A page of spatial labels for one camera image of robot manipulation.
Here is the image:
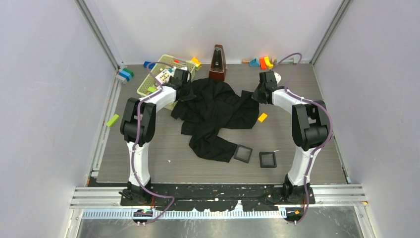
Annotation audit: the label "red orange block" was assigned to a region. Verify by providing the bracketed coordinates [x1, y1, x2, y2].
[259, 58, 266, 70]

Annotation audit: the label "blue green stacked blocks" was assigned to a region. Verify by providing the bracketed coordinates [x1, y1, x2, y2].
[116, 68, 134, 84]

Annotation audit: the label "yellow block on table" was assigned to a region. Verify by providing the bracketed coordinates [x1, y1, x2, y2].
[258, 113, 268, 123]

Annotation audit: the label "brown wooden metronome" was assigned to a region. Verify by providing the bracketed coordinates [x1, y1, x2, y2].
[209, 45, 227, 81]

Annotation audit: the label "black garment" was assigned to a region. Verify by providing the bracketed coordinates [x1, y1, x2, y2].
[171, 78, 260, 163]

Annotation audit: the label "left black square frame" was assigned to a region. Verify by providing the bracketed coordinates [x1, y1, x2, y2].
[233, 144, 253, 164]

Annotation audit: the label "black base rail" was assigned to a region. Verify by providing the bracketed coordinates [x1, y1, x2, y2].
[119, 183, 315, 212]

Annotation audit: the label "light green plastic basket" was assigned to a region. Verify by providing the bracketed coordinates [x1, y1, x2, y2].
[137, 55, 196, 111]

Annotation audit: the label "light blue toy block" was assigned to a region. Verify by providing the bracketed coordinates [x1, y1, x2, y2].
[249, 58, 260, 67]

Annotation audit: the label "yellow curved block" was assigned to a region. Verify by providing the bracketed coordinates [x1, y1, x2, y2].
[263, 56, 273, 69]

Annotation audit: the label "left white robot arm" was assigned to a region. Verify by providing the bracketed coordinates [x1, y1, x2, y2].
[120, 67, 194, 205]

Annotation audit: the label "right black square frame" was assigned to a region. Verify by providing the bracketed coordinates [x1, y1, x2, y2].
[259, 151, 277, 168]

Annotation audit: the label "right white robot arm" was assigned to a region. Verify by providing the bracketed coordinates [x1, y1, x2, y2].
[252, 71, 332, 204]

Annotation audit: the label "lime green block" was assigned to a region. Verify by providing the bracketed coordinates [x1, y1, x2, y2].
[106, 114, 119, 127]

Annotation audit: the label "yellow orange block stack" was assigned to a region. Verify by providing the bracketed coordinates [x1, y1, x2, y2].
[191, 57, 202, 70]

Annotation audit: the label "nine of spades card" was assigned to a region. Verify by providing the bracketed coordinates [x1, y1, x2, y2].
[156, 68, 173, 84]

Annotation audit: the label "black square frame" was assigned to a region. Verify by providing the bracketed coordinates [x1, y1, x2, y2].
[259, 151, 277, 168]
[233, 144, 253, 164]

